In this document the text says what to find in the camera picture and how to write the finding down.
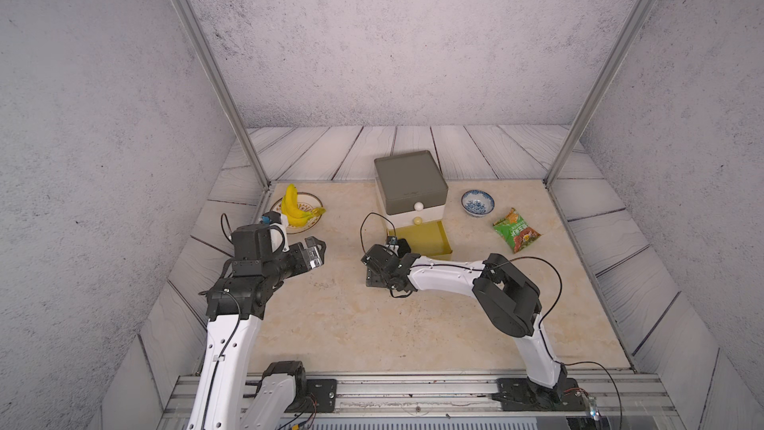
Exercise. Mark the left metal frame post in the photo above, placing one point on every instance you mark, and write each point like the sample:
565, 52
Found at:
195, 34

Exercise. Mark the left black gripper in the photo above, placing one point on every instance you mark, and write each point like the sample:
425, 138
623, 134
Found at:
314, 257

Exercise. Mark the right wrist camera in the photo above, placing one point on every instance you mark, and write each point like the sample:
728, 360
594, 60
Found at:
392, 243

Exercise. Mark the aluminium mounting rail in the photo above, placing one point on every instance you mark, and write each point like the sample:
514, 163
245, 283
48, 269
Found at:
592, 399

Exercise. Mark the yellow bottom drawer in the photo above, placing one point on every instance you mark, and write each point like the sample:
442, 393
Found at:
428, 239

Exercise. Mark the metal frame post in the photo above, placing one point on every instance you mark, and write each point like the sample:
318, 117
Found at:
636, 19
195, 34

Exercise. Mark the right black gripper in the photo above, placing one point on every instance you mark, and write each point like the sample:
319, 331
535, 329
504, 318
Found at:
371, 281

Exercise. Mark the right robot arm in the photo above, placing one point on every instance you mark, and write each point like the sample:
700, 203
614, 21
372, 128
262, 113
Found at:
508, 297

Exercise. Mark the right metal frame post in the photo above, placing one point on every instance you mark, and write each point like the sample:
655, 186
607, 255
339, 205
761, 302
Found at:
636, 19

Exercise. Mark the black brooch box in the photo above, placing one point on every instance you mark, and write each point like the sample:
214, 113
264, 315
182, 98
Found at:
403, 248
375, 280

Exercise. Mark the green snack packet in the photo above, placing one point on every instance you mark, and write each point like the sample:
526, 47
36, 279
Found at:
515, 231

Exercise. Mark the three-tier drawer cabinet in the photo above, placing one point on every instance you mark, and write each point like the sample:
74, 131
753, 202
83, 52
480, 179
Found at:
411, 189

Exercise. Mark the yellow plastic banana bunch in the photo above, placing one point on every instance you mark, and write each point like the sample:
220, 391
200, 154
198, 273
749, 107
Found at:
297, 217

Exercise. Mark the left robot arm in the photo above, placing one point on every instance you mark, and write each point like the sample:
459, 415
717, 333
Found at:
236, 303

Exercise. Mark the blue white ceramic bowl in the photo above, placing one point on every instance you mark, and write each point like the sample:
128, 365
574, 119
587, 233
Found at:
477, 203

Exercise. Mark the white plate with green rim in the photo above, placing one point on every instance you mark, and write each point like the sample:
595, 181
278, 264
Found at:
306, 201

